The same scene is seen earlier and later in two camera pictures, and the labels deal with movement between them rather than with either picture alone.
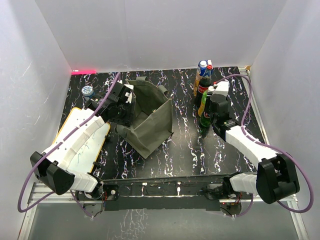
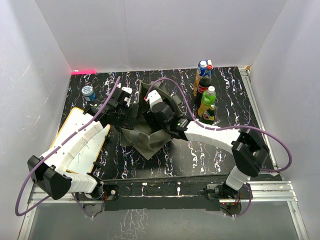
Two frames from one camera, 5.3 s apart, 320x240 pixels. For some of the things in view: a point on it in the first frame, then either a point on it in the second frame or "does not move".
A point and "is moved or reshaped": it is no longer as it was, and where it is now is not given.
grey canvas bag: x=153 y=119 is moved or reshaped
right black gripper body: x=213 y=119 → x=153 y=121
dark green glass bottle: x=205 y=122 does not move
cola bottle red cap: x=205 y=82 does not move
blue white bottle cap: x=87 y=90 does not move
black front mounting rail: x=203 y=194 does not move
